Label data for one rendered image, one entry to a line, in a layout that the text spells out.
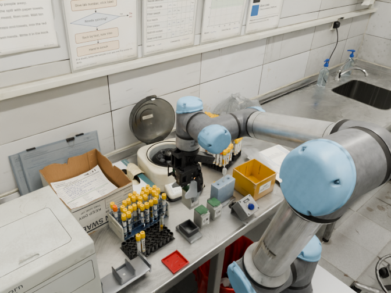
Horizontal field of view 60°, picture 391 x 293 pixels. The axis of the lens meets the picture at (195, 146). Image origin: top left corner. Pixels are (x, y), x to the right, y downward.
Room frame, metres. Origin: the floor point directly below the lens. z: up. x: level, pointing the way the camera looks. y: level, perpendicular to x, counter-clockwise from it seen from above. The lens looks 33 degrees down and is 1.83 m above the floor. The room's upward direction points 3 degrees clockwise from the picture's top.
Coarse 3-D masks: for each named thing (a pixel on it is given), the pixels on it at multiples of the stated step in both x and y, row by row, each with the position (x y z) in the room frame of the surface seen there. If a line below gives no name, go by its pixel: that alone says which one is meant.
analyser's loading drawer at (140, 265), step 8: (144, 256) 0.71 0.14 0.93; (128, 264) 0.68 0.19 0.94; (136, 264) 0.70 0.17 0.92; (144, 264) 0.70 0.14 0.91; (112, 272) 0.66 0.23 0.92; (120, 272) 0.66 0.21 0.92; (128, 272) 0.67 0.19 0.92; (136, 272) 0.67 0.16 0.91; (144, 272) 0.67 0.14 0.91; (104, 280) 0.63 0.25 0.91; (112, 280) 0.63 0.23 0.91; (120, 280) 0.62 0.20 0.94; (128, 280) 0.63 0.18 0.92; (104, 288) 0.61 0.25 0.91; (112, 288) 0.61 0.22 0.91; (120, 288) 0.61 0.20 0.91
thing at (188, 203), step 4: (184, 192) 0.87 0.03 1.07; (184, 196) 0.87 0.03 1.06; (184, 200) 0.87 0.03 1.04; (188, 200) 0.85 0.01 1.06; (192, 200) 0.85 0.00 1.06; (184, 204) 0.87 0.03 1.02; (188, 204) 0.85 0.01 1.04; (192, 204) 0.85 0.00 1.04; (196, 204) 0.87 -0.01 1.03; (188, 208) 0.85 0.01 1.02; (192, 208) 0.85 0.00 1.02
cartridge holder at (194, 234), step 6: (186, 222) 0.90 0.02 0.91; (192, 222) 0.90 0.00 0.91; (180, 228) 0.87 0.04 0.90; (186, 228) 0.88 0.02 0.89; (192, 228) 0.89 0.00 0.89; (198, 228) 0.87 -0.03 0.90; (186, 234) 0.85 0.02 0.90; (192, 234) 0.85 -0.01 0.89; (198, 234) 0.86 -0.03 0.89; (192, 240) 0.83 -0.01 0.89
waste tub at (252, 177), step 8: (248, 160) 1.22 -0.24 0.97; (256, 160) 1.23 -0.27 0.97; (240, 168) 1.18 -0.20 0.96; (248, 168) 1.22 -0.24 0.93; (256, 168) 1.22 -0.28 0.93; (264, 168) 1.19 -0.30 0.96; (232, 176) 1.16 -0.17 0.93; (240, 176) 1.12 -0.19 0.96; (248, 176) 1.23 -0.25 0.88; (256, 176) 1.22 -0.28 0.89; (264, 176) 1.18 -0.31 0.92; (272, 176) 1.12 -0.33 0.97; (240, 184) 1.12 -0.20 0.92; (248, 184) 1.08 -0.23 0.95; (256, 184) 1.06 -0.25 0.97; (264, 184) 1.10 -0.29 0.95; (272, 184) 1.13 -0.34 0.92; (240, 192) 1.11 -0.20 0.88; (248, 192) 1.08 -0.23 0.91; (256, 192) 1.07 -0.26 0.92; (264, 192) 1.10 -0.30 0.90; (256, 200) 1.07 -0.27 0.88
